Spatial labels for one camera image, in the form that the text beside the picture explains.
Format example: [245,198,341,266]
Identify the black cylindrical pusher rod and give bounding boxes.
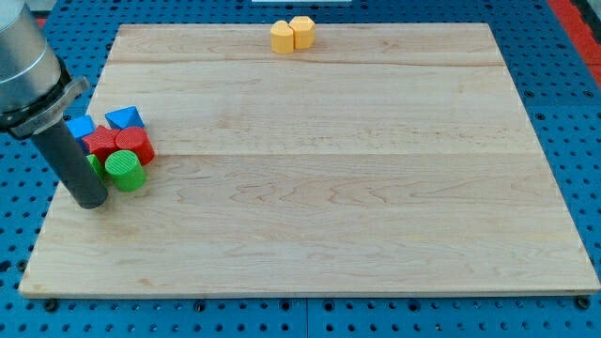
[31,120,108,209]

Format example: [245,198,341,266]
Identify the blue cube block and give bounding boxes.
[66,115,96,154]

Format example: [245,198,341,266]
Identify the red star block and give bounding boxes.
[83,126,119,164]

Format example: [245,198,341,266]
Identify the green cylinder block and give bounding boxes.
[105,150,146,192]

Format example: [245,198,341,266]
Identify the blue triangular block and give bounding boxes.
[105,106,146,130]

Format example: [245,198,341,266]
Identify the red cylinder block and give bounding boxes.
[116,127,155,165]

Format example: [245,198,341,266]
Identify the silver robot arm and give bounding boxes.
[1,0,108,209]

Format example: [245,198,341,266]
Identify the yellow heart block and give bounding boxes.
[270,20,295,54]

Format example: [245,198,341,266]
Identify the yellow hexagon block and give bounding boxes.
[288,16,316,50]

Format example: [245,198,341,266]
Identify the light wooden board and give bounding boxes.
[20,23,600,300]

